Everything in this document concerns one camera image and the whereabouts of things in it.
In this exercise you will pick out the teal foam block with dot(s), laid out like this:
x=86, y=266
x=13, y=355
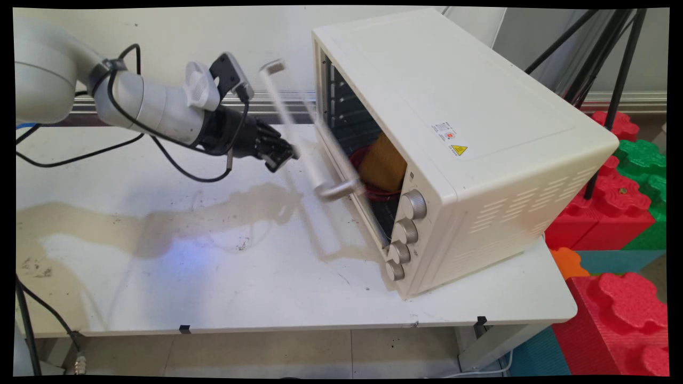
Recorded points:
x=619, y=261

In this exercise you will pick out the white leaning panel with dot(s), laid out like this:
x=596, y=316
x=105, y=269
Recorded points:
x=475, y=24

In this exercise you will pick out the black tripod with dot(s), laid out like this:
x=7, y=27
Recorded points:
x=621, y=80

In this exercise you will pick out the large red foam block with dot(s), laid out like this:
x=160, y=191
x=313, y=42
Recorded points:
x=619, y=325

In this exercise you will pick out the orange foam block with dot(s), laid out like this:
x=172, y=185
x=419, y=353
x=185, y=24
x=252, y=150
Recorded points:
x=568, y=264

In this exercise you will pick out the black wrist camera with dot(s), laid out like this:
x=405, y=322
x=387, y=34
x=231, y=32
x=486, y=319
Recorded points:
x=230, y=74

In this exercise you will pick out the brown toast slice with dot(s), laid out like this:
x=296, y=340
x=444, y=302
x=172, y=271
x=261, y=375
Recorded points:
x=384, y=165

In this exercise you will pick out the small red foam block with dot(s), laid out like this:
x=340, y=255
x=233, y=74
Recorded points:
x=619, y=125

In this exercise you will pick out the silver oven knob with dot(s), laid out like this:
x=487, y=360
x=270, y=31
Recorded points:
x=395, y=271
x=399, y=252
x=406, y=231
x=414, y=205

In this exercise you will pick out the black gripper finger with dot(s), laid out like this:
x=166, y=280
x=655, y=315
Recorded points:
x=283, y=145
x=277, y=161

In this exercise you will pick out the red bowl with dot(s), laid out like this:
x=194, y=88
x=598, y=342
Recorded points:
x=381, y=193

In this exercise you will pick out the green foam block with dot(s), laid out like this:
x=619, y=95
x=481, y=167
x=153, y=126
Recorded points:
x=643, y=160

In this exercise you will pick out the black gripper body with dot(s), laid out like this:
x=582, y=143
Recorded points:
x=235, y=136

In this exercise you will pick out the teal foam floor mat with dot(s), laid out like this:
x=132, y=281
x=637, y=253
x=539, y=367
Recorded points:
x=539, y=354

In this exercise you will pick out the aluminium wall rail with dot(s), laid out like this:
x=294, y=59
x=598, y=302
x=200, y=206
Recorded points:
x=277, y=104

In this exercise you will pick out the cream toaster oven body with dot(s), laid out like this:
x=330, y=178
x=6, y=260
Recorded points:
x=480, y=133

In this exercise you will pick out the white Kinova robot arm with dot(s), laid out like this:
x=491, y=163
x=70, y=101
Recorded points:
x=144, y=104

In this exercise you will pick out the yellow warning sticker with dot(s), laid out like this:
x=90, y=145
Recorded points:
x=459, y=150

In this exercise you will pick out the white table leg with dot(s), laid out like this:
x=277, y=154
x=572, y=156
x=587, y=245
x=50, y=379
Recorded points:
x=496, y=341

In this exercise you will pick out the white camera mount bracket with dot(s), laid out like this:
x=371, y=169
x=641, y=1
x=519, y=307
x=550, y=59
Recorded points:
x=201, y=88

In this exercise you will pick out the white label sticker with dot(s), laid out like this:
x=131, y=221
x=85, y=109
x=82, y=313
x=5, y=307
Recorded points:
x=443, y=131

